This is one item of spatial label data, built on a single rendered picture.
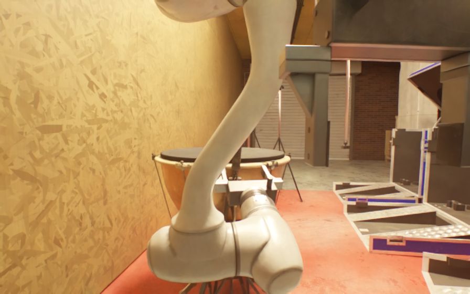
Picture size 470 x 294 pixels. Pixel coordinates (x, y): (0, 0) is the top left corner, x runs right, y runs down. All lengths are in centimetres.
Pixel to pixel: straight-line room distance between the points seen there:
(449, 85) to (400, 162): 381
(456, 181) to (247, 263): 293
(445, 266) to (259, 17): 191
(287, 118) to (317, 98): 749
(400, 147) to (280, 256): 371
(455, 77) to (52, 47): 128
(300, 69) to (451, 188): 309
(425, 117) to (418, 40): 495
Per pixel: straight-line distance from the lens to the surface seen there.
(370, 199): 322
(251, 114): 42
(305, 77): 22
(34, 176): 120
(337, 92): 803
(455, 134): 29
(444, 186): 321
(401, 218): 282
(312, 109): 21
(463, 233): 249
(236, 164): 87
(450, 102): 30
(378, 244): 216
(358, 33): 23
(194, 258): 45
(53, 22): 134
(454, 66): 30
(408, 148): 412
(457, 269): 209
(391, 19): 24
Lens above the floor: 92
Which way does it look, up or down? 4 degrees down
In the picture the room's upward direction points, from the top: straight up
